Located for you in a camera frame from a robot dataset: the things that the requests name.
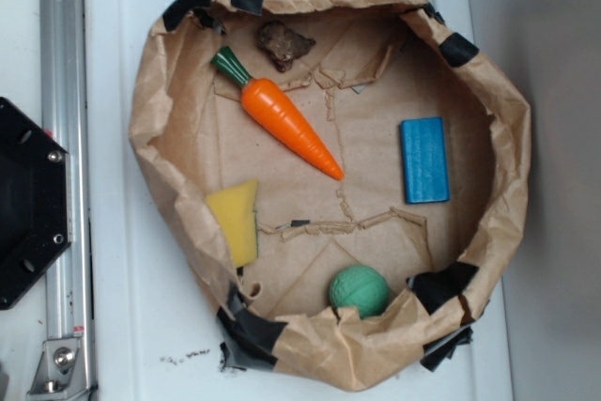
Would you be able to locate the brown paper bag bin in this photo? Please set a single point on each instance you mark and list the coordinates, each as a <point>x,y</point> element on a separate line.
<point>375,64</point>

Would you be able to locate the metal corner bracket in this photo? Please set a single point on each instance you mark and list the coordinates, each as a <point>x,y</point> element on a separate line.
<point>60,374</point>

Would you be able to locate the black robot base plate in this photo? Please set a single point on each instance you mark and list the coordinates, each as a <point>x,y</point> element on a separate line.
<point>34,203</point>

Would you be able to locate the orange toy carrot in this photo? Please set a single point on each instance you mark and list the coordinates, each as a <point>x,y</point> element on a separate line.
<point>268,105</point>

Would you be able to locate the brown rough rock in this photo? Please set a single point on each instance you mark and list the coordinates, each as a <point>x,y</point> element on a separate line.
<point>283,44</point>

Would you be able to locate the yellow sponge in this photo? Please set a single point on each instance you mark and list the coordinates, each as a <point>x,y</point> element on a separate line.
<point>234,211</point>

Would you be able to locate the blue wooden block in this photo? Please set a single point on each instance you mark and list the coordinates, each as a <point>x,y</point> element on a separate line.
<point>424,160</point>

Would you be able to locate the aluminium extrusion rail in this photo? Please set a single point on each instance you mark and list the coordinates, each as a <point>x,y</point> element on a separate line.
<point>69,291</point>

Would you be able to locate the green rubber ball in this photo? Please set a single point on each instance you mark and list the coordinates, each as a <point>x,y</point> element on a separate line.
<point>362,287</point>

